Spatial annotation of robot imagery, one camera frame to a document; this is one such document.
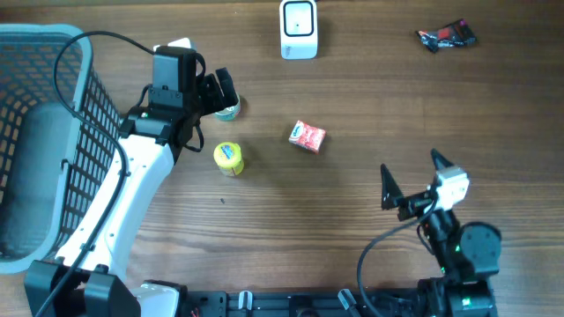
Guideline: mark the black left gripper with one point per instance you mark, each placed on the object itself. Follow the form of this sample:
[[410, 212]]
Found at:
[[217, 102]]

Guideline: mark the black red snack wrapper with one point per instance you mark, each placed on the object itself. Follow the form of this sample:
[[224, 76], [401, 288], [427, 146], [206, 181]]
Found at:
[[454, 35]]

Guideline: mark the white barcode scanner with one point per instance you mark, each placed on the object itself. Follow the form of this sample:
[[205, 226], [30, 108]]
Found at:
[[298, 28]]

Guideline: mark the grey plastic mesh basket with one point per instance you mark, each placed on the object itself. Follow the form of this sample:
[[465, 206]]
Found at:
[[57, 121]]

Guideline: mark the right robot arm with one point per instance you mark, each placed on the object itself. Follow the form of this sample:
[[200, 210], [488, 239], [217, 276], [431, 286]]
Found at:
[[468, 255]]

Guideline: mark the kleenex tissue pack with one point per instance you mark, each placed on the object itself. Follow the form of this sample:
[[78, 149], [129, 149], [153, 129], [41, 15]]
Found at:
[[307, 137]]

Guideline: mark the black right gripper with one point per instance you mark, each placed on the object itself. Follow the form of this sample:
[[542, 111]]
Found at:
[[392, 197]]

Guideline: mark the yellow mentos gum jar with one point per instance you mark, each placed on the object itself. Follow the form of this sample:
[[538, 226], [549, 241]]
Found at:
[[228, 157]]

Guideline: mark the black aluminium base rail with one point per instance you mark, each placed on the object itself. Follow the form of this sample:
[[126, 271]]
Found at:
[[286, 304]]

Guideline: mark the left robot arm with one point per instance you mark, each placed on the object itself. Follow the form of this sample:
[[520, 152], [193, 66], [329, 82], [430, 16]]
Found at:
[[87, 276]]

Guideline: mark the metal tin can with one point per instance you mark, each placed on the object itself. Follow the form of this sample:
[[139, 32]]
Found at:
[[229, 113]]

